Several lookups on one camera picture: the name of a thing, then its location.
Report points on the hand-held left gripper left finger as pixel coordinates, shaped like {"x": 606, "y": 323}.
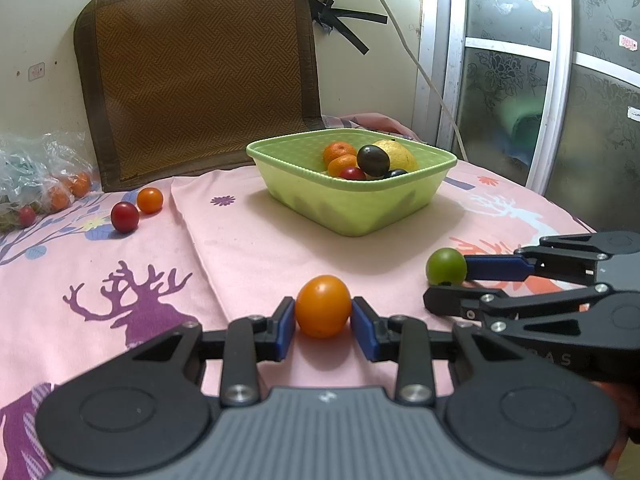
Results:
{"x": 285, "y": 327}

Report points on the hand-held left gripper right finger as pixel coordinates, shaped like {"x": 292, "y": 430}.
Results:
{"x": 364, "y": 327}

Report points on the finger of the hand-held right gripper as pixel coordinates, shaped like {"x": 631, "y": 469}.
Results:
{"x": 495, "y": 267}
{"x": 450, "y": 302}

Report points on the green tomato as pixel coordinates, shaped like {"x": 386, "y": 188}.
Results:
{"x": 446, "y": 266}

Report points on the orange tomato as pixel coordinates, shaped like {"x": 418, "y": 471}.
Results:
{"x": 150, "y": 200}
{"x": 322, "y": 306}

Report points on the green plastic basket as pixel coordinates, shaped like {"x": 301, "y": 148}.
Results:
{"x": 350, "y": 210}

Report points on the dark purple plum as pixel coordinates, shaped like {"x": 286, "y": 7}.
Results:
{"x": 397, "y": 173}
{"x": 373, "y": 159}

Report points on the red tomato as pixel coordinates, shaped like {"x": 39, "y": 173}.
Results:
{"x": 26, "y": 216}
{"x": 124, "y": 217}
{"x": 352, "y": 174}

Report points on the tangerine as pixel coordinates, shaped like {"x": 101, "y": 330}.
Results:
{"x": 58, "y": 199}
{"x": 342, "y": 165}
{"x": 336, "y": 151}
{"x": 80, "y": 184}

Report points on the large yellow citrus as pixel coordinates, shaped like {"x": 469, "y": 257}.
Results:
{"x": 404, "y": 157}

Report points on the frosted glass sliding door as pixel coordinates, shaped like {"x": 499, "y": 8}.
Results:
{"x": 505, "y": 85}

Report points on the brown woven seat mat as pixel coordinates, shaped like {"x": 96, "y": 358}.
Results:
{"x": 200, "y": 70}

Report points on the black tape strips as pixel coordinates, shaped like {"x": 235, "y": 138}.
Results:
{"x": 350, "y": 15}

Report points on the clear plastic bag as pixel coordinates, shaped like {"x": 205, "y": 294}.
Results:
{"x": 30, "y": 170}

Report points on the white wall socket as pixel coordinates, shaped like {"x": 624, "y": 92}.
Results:
{"x": 36, "y": 71}

